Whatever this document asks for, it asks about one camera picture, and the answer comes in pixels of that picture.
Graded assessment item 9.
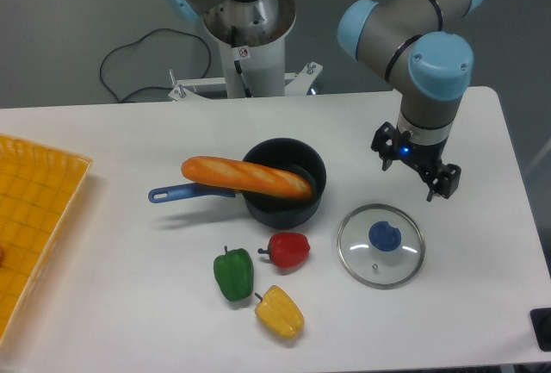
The black cable on floor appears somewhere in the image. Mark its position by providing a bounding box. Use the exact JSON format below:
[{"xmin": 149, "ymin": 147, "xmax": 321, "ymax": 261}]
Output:
[{"xmin": 99, "ymin": 28, "xmax": 213, "ymax": 103}]

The orange baguette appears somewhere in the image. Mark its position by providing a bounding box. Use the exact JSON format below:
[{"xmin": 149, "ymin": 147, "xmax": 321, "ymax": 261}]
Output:
[{"xmin": 181, "ymin": 156, "xmax": 314, "ymax": 202}]

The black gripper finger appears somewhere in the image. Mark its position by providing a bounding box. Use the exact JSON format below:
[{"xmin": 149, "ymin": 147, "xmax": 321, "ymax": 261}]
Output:
[
  {"xmin": 426, "ymin": 164, "xmax": 461, "ymax": 202},
  {"xmin": 371, "ymin": 122, "xmax": 400, "ymax": 171}
]

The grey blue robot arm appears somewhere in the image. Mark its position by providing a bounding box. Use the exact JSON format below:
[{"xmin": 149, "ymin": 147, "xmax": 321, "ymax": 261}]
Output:
[{"xmin": 166, "ymin": 0, "xmax": 483, "ymax": 198}]

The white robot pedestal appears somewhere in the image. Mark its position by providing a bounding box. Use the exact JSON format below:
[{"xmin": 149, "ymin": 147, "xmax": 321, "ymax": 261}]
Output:
[{"xmin": 167, "ymin": 0, "xmax": 325, "ymax": 102}]

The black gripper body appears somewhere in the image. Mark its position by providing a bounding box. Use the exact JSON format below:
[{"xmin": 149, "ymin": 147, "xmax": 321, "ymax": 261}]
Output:
[{"xmin": 391, "ymin": 126, "xmax": 448, "ymax": 182}]

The glass lid blue knob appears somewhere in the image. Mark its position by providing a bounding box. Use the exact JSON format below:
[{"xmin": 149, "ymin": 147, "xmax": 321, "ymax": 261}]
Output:
[{"xmin": 336, "ymin": 203, "xmax": 426, "ymax": 290}]

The yellow woven basket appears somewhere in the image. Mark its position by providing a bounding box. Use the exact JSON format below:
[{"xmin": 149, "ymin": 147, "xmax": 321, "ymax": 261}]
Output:
[{"xmin": 1, "ymin": 134, "xmax": 93, "ymax": 339}]

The green bell pepper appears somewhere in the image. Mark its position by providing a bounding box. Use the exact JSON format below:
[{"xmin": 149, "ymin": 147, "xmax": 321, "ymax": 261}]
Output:
[{"xmin": 213, "ymin": 246, "xmax": 254, "ymax": 302}]

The yellow bell pepper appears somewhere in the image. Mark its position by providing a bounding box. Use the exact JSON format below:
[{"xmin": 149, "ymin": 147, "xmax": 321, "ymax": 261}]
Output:
[{"xmin": 254, "ymin": 285, "xmax": 305, "ymax": 339}]

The red bell pepper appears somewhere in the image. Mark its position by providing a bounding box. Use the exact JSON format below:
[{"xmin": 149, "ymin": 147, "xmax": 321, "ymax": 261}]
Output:
[{"xmin": 257, "ymin": 232, "xmax": 310, "ymax": 269}]

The black table grommet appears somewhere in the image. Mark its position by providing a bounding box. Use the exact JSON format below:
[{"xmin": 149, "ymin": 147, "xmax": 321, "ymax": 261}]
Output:
[{"xmin": 529, "ymin": 308, "xmax": 551, "ymax": 352}]

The dark blue saucepan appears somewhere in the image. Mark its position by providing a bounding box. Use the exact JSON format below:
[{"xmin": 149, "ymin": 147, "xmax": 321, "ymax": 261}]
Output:
[{"xmin": 148, "ymin": 138, "xmax": 326, "ymax": 230}]

